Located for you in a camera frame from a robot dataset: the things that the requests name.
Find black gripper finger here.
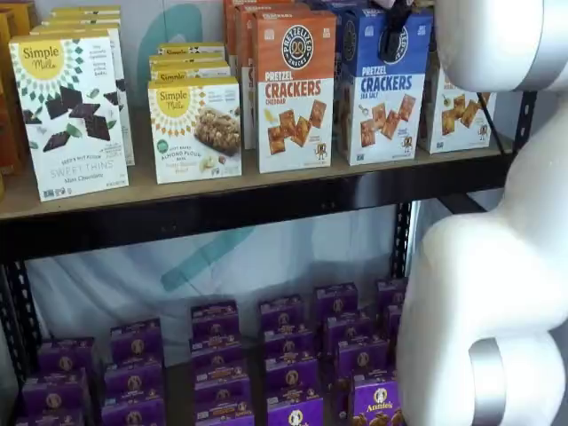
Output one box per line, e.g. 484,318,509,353
375,0,418,63

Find blue sea salt crackers box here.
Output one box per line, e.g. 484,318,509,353
333,4,434,167
305,0,376,13

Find yellow pretzel crackers box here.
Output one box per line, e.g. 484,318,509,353
416,48,498,155

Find orange cheddar pretzel crackers box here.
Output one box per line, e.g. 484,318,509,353
234,3,312,150
251,9,337,175
223,0,267,67

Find Simple Mills almond bars box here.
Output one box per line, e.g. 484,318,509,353
157,42,226,58
147,75,243,185
149,53,232,83

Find black metal shelf rack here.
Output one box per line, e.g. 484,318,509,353
0,88,538,400

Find purple Annie's snack box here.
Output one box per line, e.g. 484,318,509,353
334,339,392,379
325,312,376,348
314,283,359,321
190,336,243,370
194,398,255,426
109,318,163,364
258,294,308,333
21,368,91,417
264,354,320,396
267,391,326,426
376,278,408,308
384,303,404,332
332,375,406,426
263,327,317,361
100,396,167,426
191,302,240,342
104,359,166,401
193,366,252,404
38,338,97,375

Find wooden shelf board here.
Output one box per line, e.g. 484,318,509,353
0,130,516,221

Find yellow snack box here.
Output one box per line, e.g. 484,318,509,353
6,0,40,37

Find white backdrop sheet teal logo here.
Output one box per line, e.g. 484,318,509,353
26,0,516,347

